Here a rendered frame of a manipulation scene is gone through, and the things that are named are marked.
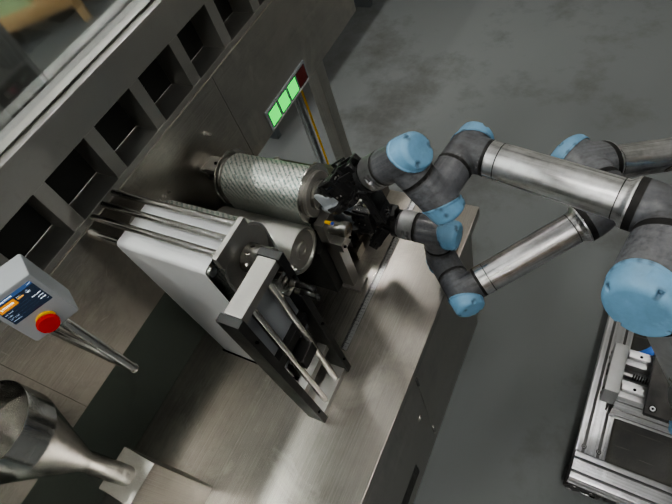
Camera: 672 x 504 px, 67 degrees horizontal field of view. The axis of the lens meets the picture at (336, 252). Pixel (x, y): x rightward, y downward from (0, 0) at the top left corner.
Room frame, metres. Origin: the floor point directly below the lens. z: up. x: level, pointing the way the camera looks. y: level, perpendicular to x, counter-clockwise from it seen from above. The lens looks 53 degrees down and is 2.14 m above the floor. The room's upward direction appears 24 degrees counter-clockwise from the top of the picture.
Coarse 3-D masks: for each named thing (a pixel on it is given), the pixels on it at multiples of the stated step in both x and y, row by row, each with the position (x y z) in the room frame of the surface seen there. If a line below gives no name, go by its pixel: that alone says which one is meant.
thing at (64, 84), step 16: (144, 0) 1.20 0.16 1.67; (128, 16) 1.16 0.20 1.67; (112, 32) 1.12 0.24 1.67; (96, 48) 1.08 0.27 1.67; (80, 64) 1.05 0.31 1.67; (64, 80) 1.02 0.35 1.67; (48, 96) 0.98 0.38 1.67; (32, 112) 0.95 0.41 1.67; (16, 128) 0.92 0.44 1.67; (0, 144) 0.89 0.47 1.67
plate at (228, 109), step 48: (288, 0) 1.48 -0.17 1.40; (336, 0) 1.65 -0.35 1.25; (240, 48) 1.30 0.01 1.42; (288, 48) 1.43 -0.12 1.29; (240, 96) 1.25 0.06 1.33; (192, 144) 1.10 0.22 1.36; (240, 144) 1.19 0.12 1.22; (144, 192) 0.97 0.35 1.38; (192, 192) 1.04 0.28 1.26; (96, 240) 0.86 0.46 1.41; (96, 288) 0.80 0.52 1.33; (144, 288) 0.85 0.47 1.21; (0, 336) 0.68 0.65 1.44; (48, 336) 0.71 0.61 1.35; (96, 336) 0.74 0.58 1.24; (48, 384) 0.65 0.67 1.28; (96, 384) 0.68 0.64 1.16
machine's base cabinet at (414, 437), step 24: (432, 336) 0.63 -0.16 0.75; (456, 336) 0.74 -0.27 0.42; (432, 360) 0.61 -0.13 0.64; (456, 360) 0.72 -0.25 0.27; (432, 384) 0.59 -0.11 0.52; (408, 408) 0.49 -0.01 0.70; (432, 408) 0.56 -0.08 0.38; (408, 432) 0.46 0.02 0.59; (432, 432) 0.53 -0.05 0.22; (408, 456) 0.43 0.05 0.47; (384, 480) 0.35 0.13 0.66; (408, 480) 0.39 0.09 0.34
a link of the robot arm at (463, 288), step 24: (576, 216) 0.58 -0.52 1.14; (600, 216) 0.55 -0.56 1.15; (528, 240) 0.59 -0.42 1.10; (552, 240) 0.56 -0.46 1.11; (576, 240) 0.54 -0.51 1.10; (480, 264) 0.61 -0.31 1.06; (504, 264) 0.57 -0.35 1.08; (528, 264) 0.55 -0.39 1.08; (456, 288) 0.58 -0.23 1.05; (480, 288) 0.56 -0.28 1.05; (456, 312) 0.54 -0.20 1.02
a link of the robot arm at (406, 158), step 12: (408, 132) 0.67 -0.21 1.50; (396, 144) 0.66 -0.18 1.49; (408, 144) 0.64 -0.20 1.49; (420, 144) 0.65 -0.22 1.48; (372, 156) 0.70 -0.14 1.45; (384, 156) 0.67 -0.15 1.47; (396, 156) 0.64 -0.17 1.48; (408, 156) 0.63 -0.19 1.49; (420, 156) 0.63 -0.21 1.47; (432, 156) 0.63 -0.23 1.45; (372, 168) 0.69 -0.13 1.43; (384, 168) 0.66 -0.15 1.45; (396, 168) 0.64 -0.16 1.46; (408, 168) 0.62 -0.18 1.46; (420, 168) 0.61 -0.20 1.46; (384, 180) 0.66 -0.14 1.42; (396, 180) 0.64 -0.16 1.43; (408, 180) 0.62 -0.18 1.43
